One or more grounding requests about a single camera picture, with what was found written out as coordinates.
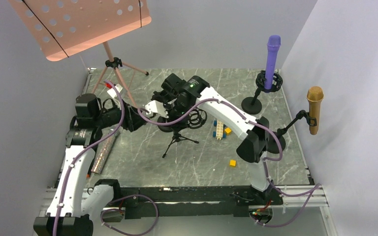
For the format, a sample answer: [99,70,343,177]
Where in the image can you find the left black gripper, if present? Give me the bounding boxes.
[94,97,150,132]

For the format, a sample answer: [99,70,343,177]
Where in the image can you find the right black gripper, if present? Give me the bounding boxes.
[159,99,192,132]

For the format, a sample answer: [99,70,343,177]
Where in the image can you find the black tripod mic stand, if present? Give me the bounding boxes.
[158,108,208,158]

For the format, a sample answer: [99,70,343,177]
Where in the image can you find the rhinestone silver microphone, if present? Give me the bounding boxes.
[91,130,120,174]

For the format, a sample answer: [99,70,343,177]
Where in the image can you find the black microphone with orange end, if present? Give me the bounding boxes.
[86,167,92,178]

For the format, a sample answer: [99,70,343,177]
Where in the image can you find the purple mic black stand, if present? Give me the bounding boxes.
[241,70,283,115]

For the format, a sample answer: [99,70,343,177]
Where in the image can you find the purple microphone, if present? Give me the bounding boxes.
[264,35,281,92]

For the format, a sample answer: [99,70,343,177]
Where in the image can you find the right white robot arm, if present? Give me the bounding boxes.
[145,73,271,204]

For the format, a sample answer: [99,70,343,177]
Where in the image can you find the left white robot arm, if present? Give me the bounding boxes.
[33,93,146,236]

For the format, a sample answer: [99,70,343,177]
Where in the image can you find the pink perforated music stand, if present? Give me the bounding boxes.
[9,0,152,103]

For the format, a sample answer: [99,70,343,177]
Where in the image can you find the gold microphone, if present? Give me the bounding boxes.
[307,86,324,135]

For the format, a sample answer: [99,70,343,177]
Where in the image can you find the toy brick car blue wheels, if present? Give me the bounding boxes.
[213,119,227,140]

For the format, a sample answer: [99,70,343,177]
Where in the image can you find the yellow cube on table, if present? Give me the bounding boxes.
[229,159,237,167]

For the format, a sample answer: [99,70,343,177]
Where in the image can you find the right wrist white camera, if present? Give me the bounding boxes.
[144,100,169,118]

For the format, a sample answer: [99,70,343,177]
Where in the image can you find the wrist white camera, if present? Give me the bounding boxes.
[105,83,126,99]
[144,100,169,118]

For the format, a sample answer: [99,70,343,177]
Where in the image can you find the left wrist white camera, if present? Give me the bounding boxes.
[105,83,126,99]

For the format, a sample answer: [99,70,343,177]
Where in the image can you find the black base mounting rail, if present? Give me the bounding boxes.
[105,185,284,219]

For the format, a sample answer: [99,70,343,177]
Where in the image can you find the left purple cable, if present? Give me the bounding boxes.
[51,80,159,236]

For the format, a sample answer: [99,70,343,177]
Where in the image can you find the purple cable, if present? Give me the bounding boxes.
[51,80,159,236]
[137,98,322,229]

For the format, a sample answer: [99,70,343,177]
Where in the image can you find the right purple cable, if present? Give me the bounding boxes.
[137,98,322,229]

